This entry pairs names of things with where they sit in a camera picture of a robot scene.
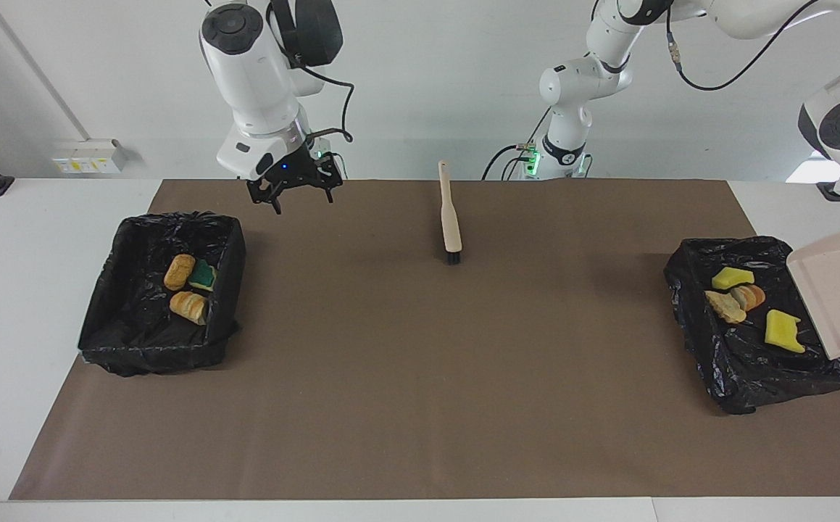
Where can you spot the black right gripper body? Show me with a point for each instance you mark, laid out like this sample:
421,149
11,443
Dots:
293,170

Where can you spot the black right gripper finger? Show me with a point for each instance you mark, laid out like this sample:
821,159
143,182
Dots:
264,190
331,174

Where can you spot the brown bread roll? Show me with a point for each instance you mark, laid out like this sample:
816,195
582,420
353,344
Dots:
179,272

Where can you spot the beige hand brush black bristles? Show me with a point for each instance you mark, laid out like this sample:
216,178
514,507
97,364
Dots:
450,217

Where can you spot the croissant piece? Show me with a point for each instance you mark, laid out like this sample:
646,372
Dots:
751,296
725,307
189,307

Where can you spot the small yellow green sponge piece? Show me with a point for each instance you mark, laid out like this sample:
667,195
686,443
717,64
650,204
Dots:
733,278

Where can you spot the notched yellow sponge piece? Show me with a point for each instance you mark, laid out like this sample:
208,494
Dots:
783,332

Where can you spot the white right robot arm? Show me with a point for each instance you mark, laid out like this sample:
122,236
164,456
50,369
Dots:
253,72

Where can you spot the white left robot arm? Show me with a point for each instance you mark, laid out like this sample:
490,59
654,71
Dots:
579,80

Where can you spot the bin with black bag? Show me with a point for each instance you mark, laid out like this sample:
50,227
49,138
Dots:
137,326
753,377

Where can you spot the brown table mat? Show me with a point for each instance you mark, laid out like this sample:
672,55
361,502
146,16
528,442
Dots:
420,449

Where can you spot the white wall socket box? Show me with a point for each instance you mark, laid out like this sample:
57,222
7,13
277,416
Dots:
90,156

